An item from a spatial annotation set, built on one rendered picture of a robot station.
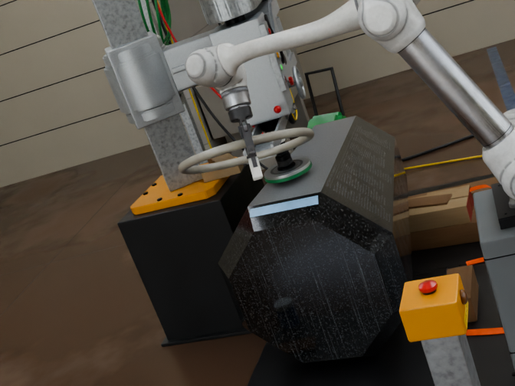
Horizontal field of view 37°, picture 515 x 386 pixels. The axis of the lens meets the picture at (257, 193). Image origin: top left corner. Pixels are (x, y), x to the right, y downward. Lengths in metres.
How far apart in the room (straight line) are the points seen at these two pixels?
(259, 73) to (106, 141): 6.20
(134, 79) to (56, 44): 5.38
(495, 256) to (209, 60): 1.03
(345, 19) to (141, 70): 1.68
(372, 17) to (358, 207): 1.25
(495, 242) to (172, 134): 2.04
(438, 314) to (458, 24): 6.79
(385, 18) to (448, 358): 0.91
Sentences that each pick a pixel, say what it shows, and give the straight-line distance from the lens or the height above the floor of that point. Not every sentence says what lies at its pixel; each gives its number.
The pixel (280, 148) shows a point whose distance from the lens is 2.91.
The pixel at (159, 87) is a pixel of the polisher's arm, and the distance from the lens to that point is 3.89.
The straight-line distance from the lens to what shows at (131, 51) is 3.87.
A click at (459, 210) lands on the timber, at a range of 4.16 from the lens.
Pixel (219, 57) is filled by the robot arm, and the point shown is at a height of 1.56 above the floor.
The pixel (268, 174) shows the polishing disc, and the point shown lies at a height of 0.88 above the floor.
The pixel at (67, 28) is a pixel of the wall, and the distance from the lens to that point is 9.12.
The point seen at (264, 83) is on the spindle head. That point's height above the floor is 1.28.
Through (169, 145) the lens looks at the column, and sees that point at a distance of 4.01.
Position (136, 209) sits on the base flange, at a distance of 4.04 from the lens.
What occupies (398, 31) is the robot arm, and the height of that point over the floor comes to 1.50.
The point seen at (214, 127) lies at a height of 0.50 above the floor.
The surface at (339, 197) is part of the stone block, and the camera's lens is 3.22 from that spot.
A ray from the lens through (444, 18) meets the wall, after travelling 8.27.
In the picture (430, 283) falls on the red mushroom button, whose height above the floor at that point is 1.10.
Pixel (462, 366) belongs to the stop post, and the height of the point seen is 0.92.
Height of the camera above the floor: 1.88
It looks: 18 degrees down
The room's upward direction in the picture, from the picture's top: 20 degrees counter-clockwise
